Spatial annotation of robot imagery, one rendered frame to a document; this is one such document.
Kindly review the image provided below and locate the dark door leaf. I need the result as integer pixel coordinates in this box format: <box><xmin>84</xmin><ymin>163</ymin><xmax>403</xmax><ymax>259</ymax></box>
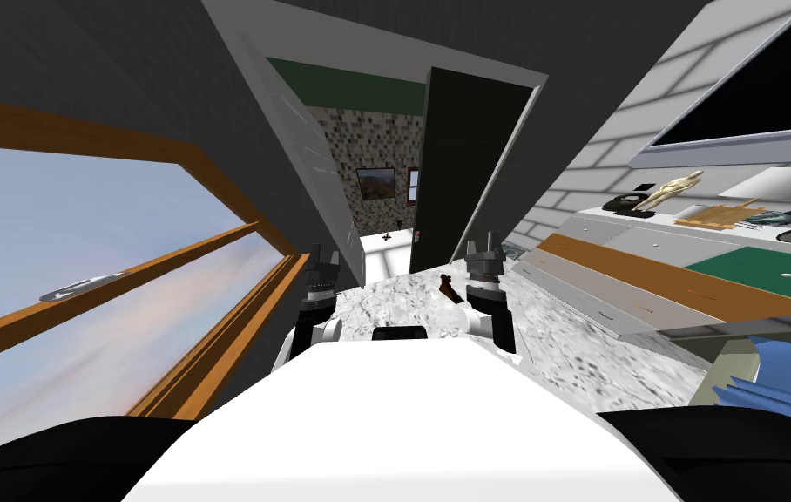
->
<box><xmin>408</xmin><ymin>65</ymin><xmax>542</xmax><ymax>275</ymax></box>

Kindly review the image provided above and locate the framed landscape picture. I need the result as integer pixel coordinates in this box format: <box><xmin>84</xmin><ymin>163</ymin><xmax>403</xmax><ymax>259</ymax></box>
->
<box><xmin>355</xmin><ymin>166</ymin><xmax>397</xmax><ymax>202</ymax></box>

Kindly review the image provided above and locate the grey framed dark window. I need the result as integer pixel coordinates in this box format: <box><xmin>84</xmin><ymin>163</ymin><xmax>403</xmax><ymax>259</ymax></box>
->
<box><xmin>627</xmin><ymin>0</ymin><xmax>791</xmax><ymax>170</ymax></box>

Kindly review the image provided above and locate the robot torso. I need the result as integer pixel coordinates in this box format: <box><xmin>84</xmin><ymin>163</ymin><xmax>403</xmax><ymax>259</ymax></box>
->
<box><xmin>119</xmin><ymin>324</ymin><xmax>682</xmax><ymax>502</ymax></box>

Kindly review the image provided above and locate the small brown object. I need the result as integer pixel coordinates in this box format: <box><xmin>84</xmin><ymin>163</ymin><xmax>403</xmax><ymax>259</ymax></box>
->
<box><xmin>438</xmin><ymin>273</ymin><xmax>466</xmax><ymax>305</ymax></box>

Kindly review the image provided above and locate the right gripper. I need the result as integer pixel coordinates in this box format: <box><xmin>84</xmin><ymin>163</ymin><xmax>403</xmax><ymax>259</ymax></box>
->
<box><xmin>465</xmin><ymin>233</ymin><xmax>508</xmax><ymax>282</ymax></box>

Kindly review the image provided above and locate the blue and beige object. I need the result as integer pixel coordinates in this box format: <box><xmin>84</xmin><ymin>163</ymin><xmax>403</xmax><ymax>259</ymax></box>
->
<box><xmin>686</xmin><ymin>333</ymin><xmax>791</xmax><ymax>428</ymax></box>

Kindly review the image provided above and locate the kitchen counter with drawers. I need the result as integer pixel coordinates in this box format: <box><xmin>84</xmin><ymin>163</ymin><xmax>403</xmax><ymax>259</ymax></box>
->
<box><xmin>506</xmin><ymin>169</ymin><xmax>791</xmax><ymax>344</ymax></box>

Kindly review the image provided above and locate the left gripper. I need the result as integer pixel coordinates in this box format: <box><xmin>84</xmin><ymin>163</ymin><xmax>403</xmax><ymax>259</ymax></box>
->
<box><xmin>305</xmin><ymin>243</ymin><xmax>341</xmax><ymax>290</ymax></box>

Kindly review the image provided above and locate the pale grey door leaf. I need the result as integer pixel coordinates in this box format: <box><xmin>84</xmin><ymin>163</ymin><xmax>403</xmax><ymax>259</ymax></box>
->
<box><xmin>238</xmin><ymin>33</ymin><xmax>368</xmax><ymax>288</ymax></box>

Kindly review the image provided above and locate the wooden framed window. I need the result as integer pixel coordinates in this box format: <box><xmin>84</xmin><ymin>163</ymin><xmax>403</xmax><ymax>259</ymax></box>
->
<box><xmin>0</xmin><ymin>92</ymin><xmax>312</xmax><ymax>475</ymax></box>

